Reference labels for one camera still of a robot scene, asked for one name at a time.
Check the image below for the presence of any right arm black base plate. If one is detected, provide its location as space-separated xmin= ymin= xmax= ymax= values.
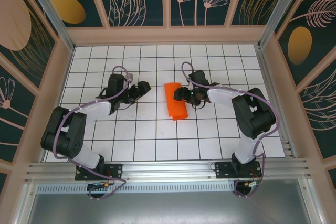
xmin=214 ymin=161 xmax=262 ymax=179

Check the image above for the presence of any perforated metal cable tray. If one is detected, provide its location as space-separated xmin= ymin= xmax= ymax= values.
xmin=36 ymin=183 xmax=238 ymax=194

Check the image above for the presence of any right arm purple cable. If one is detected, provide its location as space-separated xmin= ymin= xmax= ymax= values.
xmin=182 ymin=62 xmax=281 ymax=199

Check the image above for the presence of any aluminium corner post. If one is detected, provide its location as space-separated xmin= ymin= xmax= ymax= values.
xmin=22 ymin=0 xmax=76 ymax=52
xmin=258 ymin=0 xmax=316 ymax=48

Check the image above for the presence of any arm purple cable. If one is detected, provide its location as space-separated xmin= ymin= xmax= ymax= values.
xmin=53 ymin=66 xmax=134 ymax=201
xmin=182 ymin=62 xmax=281 ymax=199

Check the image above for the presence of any aluminium side rail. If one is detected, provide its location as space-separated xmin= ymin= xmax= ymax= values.
xmin=256 ymin=44 xmax=295 ymax=158

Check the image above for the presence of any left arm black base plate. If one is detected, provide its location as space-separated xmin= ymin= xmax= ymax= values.
xmin=75 ymin=163 xmax=124 ymax=182

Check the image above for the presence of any long aluminium base rail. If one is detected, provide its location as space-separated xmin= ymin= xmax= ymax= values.
xmin=25 ymin=157 xmax=313 ymax=183

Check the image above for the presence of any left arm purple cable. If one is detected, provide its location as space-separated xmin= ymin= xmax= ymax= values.
xmin=53 ymin=66 xmax=134 ymax=201

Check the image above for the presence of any grey metal sheet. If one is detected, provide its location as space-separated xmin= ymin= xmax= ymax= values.
xmin=20 ymin=182 xmax=325 ymax=224

